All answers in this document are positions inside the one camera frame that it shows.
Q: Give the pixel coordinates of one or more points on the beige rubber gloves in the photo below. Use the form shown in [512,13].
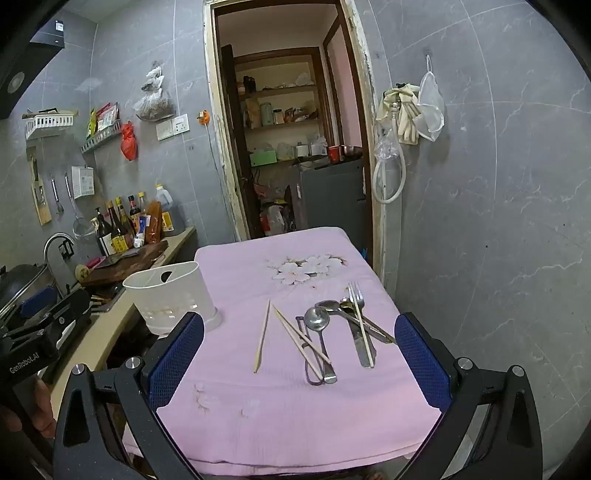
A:
[406,115]

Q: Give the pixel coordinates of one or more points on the white plastic bag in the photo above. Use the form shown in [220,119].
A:
[274,221]

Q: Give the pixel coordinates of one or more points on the metal spatula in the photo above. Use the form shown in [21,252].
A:
[56,194]

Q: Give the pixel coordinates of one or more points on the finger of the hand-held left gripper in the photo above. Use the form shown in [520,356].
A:
[69,314]
[39,301]

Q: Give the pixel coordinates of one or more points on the wooden wall knife holder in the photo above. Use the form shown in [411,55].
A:
[40,198]

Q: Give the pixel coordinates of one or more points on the clear bag of dried goods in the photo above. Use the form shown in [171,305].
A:
[154,107]

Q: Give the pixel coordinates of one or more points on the red plastic bag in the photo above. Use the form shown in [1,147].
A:
[129,143]

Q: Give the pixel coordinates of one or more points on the white plastic wall rack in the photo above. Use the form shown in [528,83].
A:
[48,122]

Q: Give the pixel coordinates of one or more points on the orange wall plug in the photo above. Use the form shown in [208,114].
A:
[203,117]

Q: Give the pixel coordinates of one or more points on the green seasoning packet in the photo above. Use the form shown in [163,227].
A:
[91,124]

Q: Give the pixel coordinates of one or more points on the oval-bowl steel spoon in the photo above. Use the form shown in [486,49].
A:
[328,305]

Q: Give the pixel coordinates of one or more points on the metal strainer ladle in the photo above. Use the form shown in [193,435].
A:
[82,227]

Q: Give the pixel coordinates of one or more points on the green jar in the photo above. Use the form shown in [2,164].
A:
[266,115]

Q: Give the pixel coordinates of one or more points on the red seasoning packet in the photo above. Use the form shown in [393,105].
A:
[107,115]

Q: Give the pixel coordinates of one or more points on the wooden cutting board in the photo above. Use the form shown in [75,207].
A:
[134,261]

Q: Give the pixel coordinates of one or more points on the metal wall shelf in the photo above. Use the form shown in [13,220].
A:
[99,141]

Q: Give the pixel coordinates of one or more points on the metal faucet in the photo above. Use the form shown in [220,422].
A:
[57,237]

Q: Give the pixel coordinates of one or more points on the black range hood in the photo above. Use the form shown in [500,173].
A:
[27,60]

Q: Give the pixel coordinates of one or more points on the red cup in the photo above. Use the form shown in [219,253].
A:
[334,154]

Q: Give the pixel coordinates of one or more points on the white wall switch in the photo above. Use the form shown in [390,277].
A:
[164,130]

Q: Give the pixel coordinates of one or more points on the black wok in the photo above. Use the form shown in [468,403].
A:
[18,281]

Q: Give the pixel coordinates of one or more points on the steel fork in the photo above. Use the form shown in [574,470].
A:
[356,295]

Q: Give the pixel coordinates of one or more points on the wooden shelf unit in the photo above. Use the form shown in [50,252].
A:
[286,90]

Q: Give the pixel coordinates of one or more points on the clear plastic bag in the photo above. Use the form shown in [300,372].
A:
[387,145]

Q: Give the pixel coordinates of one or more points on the person's left hand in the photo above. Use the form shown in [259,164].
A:
[45,408]

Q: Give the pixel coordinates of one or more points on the gold spoon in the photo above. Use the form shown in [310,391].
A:
[346,303]

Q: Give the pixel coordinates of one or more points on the large cooking oil bottle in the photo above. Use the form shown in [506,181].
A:
[170,214]

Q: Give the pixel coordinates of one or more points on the pink floral cloth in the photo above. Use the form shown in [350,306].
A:
[258,415]

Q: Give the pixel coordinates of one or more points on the grey refrigerator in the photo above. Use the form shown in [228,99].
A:
[328,198]

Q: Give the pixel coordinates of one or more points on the white door frame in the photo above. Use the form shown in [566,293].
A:
[208,138]

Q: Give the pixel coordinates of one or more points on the orange sauce pouch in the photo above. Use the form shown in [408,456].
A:
[154,224]

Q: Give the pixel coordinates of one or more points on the metal bowl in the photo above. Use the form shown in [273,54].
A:
[351,151]

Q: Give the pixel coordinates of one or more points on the round-bowl steel spoon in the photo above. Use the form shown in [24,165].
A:
[316,319]

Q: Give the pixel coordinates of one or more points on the green box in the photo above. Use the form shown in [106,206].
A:
[263,158]

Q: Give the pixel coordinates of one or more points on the white plastic utensil holder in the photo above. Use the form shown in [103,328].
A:
[171,290]

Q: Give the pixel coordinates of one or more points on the white wall socket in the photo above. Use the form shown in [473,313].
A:
[180,124]

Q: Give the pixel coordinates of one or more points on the dark wooden door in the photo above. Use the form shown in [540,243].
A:
[233,161]

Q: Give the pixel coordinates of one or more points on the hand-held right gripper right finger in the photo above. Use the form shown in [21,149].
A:
[421,364]

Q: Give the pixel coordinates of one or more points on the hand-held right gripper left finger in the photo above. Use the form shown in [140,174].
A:
[175,362]

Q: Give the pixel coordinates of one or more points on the white wall box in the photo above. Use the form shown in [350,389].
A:
[83,181]

